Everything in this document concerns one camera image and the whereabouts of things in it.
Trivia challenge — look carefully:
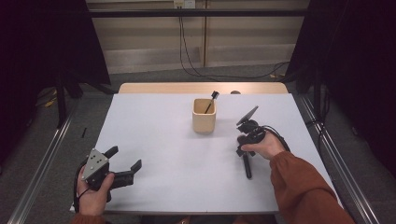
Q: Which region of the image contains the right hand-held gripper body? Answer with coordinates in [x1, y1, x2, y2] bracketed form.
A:
[236, 105, 267, 147]

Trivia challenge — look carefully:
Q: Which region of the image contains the right hand-held gripper cable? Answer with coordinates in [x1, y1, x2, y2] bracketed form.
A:
[262, 124, 291, 153]

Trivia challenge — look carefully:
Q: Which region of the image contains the white wall socket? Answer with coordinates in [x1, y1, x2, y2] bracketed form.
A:
[173, 0, 197, 9]

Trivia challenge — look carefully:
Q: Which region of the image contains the black wall cable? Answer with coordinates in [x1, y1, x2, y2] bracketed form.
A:
[178, 15, 291, 80]

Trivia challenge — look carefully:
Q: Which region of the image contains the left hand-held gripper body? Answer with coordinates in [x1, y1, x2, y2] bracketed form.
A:
[81, 147, 134, 203]

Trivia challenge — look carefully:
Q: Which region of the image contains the white table mat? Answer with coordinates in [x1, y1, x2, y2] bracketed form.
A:
[69, 92, 344, 216]

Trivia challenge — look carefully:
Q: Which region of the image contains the wooden table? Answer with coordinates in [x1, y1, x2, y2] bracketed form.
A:
[118, 81, 290, 95]

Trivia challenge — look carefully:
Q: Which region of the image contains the black curtain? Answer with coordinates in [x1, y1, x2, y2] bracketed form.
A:
[0, 0, 112, 166]
[284, 0, 396, 180]

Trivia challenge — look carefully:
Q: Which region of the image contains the beige square cup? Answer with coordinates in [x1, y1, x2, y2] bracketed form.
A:
[191, 97, 218, 135]

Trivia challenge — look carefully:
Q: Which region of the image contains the black horizontal bar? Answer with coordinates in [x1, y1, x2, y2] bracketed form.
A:
[88, 8, 310, 19]

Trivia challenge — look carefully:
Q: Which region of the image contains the thin black flat-head brush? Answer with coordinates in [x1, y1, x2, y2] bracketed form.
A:
[204, 90, 220, 115]

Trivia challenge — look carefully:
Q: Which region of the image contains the left hand-held gripper cable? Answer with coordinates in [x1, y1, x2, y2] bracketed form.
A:
[72, 158, 92, 216]

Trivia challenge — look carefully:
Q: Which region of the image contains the black metal stand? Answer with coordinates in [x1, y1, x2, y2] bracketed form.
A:
[55, 69, 69, 129]

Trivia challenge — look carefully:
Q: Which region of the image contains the metal floor rail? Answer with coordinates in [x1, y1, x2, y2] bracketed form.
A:
[7, 101, 80, 224]
[298, 92, 381, 224]

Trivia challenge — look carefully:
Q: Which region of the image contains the black round makeup brush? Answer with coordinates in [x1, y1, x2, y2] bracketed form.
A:
[237, 133, 254, 180]

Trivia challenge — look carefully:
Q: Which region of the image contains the person's left hand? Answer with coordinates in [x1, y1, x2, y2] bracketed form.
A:
[76, 172, 116, 217]

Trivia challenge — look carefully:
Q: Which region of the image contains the person's right hand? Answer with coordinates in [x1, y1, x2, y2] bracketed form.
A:
[240, 131, 286, 161]

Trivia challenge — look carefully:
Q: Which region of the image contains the hand-held gripper cable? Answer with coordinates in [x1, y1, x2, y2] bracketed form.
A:
[262, 124, 291, 153]
[72, 158, 92, 216]

